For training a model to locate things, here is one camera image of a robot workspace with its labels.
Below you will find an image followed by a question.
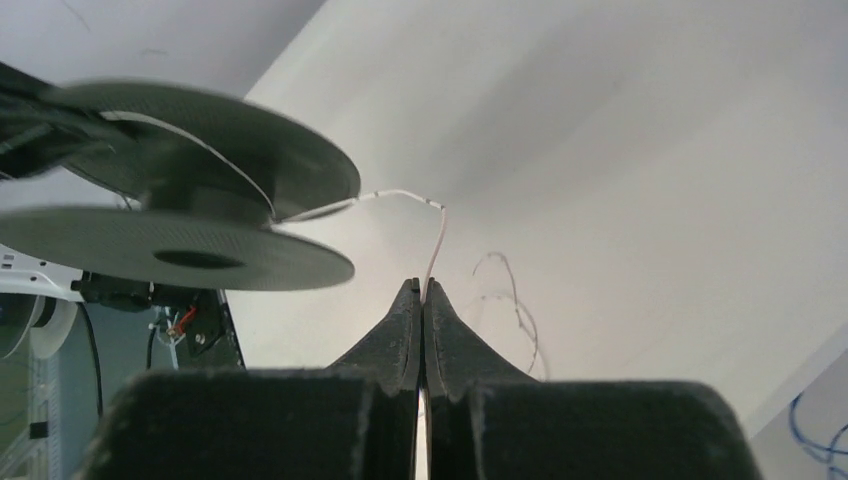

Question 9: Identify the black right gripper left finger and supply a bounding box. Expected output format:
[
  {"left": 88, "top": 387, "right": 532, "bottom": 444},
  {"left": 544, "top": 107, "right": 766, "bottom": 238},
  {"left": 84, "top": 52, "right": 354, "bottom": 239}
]
[{"left": 79, "top": 280, "right": 421, "bottom": 479}]

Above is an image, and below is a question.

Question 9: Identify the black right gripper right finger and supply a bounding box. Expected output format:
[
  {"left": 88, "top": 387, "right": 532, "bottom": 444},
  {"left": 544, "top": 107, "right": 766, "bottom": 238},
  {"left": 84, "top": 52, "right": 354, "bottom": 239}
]
[{"left": 423, "top": 281, "right": 761, "bottom": 479}]

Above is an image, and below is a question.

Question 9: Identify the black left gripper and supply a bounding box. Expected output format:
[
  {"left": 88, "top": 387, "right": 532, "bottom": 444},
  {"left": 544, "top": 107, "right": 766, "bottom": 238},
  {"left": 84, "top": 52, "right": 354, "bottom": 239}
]
[{"left": 1, "top": 63, "right": 120, "bottom": 181}]

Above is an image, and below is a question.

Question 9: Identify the dark grey perforated spool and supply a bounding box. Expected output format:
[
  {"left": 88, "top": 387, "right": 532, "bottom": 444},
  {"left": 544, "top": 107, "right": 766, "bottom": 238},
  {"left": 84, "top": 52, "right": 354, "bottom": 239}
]
[{"left": 1, "top": 80, "right": 361, "bottom": 291}]

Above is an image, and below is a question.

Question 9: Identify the white beaded cable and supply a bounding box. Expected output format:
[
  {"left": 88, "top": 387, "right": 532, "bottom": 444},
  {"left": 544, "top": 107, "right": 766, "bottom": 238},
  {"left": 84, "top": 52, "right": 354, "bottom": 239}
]
[{"left": 99, "top": 109, "right": 551, "bottom": 382}]

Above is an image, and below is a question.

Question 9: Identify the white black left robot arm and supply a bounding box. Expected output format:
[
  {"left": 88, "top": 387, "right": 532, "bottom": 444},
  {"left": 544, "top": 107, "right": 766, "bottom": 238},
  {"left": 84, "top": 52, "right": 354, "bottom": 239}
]
[{"left": 1, "top": 64, "right": 154, "bottom": 360}]

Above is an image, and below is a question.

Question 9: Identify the clear plastic two-compartment tray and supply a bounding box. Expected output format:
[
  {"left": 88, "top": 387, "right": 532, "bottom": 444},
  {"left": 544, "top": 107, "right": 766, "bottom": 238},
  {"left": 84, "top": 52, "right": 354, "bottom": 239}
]
[{"left": 751, "top": 354, "right": 847, "bottom": 479}]

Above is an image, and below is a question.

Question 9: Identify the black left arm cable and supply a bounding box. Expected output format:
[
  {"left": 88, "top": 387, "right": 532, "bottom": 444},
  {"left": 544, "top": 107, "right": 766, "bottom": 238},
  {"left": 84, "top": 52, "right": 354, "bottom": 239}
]
[{"left": 76, "top": 301, "right": 107, "bottom": 419}]

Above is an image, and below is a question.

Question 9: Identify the white slotted cable duct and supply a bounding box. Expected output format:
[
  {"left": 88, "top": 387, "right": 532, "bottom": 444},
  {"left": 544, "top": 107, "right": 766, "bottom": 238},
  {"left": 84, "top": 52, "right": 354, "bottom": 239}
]
[{"left": 27, "top": 352, "right": 56, "bottom": 479}]

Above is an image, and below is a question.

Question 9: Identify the blue cable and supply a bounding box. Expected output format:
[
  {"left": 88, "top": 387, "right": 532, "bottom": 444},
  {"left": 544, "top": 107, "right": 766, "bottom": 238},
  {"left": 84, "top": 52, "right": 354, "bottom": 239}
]
[{"left": 786, "top": 390, "right": 848, "bottom": 478}]

